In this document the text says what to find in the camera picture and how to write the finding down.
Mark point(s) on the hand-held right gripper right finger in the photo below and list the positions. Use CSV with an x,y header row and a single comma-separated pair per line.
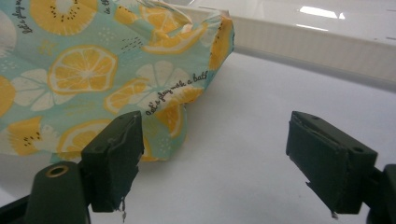
x,y
330,168

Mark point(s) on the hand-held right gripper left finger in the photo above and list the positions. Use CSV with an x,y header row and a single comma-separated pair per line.
x,y
112,161

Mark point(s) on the fruit print cloth bag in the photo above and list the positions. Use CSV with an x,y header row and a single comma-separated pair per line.
x,y
93,71

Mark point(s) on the white plastic tray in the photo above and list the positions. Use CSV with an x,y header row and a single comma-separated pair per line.
x,y
311,53

